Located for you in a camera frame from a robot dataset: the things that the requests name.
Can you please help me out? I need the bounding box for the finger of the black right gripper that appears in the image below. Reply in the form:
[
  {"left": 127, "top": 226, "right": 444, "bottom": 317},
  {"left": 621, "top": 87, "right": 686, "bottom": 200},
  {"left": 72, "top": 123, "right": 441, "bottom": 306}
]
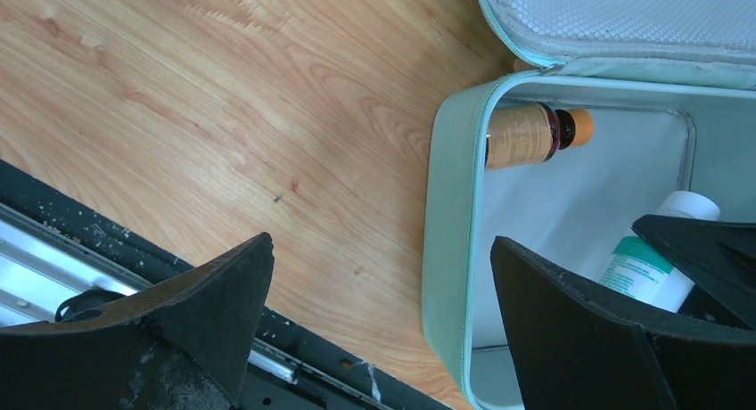
[{"left": 631, "top": 215, "right": 755, "bottom": 331}]

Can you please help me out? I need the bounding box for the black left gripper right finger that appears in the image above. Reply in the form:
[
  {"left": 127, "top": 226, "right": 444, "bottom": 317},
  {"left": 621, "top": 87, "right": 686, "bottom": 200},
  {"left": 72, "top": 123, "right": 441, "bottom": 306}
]
[{"left": 490, "top": 237, "right": 755, "bottom": 409}]

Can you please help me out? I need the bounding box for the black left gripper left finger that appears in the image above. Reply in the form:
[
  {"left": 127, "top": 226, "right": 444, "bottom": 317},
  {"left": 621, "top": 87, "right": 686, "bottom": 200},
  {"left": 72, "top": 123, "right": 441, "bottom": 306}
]
[{"left": 1, "top": 233, "right": 275, "bottom": 409}]

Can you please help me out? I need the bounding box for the white bottle green label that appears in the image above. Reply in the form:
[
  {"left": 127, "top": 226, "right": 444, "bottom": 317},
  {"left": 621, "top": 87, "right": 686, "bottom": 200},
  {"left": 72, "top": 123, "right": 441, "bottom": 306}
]
[{"left": 598, "top": 191, "right": 720, "bottom": 313}]

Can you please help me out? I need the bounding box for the mint green medicine kit case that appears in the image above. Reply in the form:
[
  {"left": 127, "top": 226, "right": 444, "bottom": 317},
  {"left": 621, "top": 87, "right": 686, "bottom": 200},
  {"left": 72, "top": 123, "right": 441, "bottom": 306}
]
[{"left": 422, "top": 0, "right": 755, "bottom": 409}]

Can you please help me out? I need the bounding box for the brown bottle orange cap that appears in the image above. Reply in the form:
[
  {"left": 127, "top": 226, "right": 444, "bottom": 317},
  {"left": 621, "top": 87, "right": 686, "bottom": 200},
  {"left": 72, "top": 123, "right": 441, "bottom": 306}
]
[{"left": 484, "top": 102, "right": 595, "bottom": 170}]

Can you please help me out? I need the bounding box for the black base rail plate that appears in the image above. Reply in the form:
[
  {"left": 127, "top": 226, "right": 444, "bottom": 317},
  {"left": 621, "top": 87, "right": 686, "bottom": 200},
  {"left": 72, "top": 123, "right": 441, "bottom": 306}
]
[{"left": 1, "top": 163, "right": 440, "bottom": 409}]

